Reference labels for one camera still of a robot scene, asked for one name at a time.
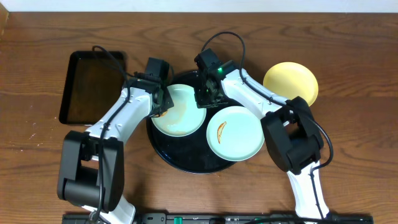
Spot green and orange sponge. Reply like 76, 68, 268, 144
157, 111, 168, 118

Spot light blue plate top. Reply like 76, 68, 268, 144
152, 84, 206, 137

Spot light blue plate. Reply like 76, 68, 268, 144
152, 84, 206, 137
206, 106, 265, 162

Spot yellow plate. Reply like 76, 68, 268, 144
263, 62, 318, 106

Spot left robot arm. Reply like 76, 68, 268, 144
57, 79, 174, 223

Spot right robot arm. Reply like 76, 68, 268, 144
195, 59, 330, 220

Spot round black serving tray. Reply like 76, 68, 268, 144
146, 70, 249, 174

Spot black rectangular water tray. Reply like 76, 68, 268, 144
58, 51, 126, 125

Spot light blue plate right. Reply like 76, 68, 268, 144
206, 106, 265, 162

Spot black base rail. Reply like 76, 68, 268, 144
61, 212, 374, 224

